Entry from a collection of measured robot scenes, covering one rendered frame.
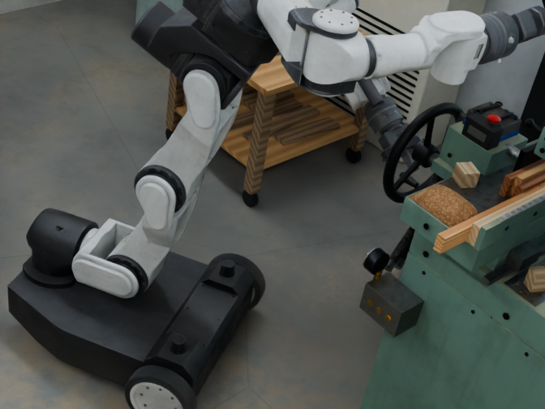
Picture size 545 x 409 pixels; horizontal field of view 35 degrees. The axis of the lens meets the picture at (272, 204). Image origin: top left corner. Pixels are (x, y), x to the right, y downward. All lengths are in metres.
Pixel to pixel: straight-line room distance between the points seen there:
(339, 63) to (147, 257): 1.15
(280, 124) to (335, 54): 1.98
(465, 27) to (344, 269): 1.66
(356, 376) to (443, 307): 0.74
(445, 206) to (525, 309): 0.27
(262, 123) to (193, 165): 0.89
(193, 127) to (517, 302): 0.84
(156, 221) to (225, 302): 0.43
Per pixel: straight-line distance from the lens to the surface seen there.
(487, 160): 2.05
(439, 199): 1.90
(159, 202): 2.25
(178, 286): 2.67
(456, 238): 1.81
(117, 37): 4.34
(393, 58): 1.50
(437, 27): 1.56
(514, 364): 2.01
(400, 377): 2.29
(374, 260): 2.08
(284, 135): 3.36
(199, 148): 2.15
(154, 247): 2.41
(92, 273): 2.52
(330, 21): 1.45
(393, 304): 2.07
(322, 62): 1.47
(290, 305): 2.91
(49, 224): 2.59
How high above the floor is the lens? 1.98
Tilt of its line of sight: 37 degrees down
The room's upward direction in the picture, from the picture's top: 10 degrees clockwise
